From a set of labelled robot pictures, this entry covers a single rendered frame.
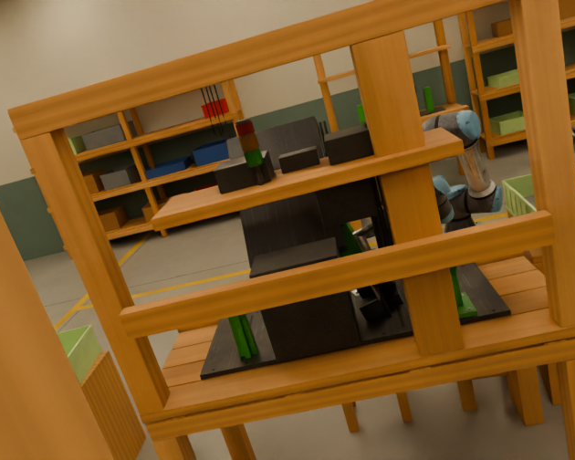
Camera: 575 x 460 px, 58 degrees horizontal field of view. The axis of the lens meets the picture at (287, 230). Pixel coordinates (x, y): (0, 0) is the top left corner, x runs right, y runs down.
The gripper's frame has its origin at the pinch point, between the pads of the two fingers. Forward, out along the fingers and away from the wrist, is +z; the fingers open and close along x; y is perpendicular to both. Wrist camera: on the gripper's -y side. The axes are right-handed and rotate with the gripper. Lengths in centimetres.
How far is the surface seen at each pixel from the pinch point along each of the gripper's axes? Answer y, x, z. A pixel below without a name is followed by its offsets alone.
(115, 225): 381, -363, 339
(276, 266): -5.8, 25.2, 27.5
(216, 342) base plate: -6, -6, 71
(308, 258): -7.8, 22.7, 17.0
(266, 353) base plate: -22, 1, 51
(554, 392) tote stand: -67, -114, -35
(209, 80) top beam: 27, 77, 9
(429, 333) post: -43.8, 7.3, -4.9
